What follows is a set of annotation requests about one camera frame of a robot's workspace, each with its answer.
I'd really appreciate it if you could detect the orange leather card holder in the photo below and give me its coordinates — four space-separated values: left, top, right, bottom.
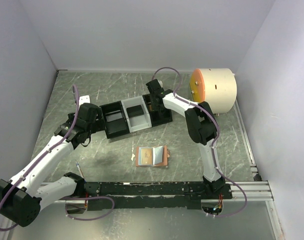
135 145 170 168

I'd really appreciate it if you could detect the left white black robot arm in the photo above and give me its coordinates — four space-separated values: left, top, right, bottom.
0 102 105 231

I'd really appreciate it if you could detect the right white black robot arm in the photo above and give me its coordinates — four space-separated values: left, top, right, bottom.
143 79 226 199

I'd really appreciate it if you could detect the black white three-compartment tray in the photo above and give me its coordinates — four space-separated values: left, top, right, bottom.
100 94 172 139

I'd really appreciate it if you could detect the cream cylinder with orange lid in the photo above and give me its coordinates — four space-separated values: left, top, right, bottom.
189 68 237 114

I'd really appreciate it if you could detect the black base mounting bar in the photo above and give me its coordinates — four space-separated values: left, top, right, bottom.
80 181 232 210

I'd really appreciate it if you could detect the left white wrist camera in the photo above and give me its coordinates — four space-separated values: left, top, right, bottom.
79 95 91 105

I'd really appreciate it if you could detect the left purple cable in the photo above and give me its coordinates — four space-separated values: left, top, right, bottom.
0 84 115 231

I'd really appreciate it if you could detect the purple cable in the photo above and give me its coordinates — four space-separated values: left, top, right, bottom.
0 84 115 231
153 66 248 218

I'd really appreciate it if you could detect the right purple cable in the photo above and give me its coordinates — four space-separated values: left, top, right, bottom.
153 66 248 218

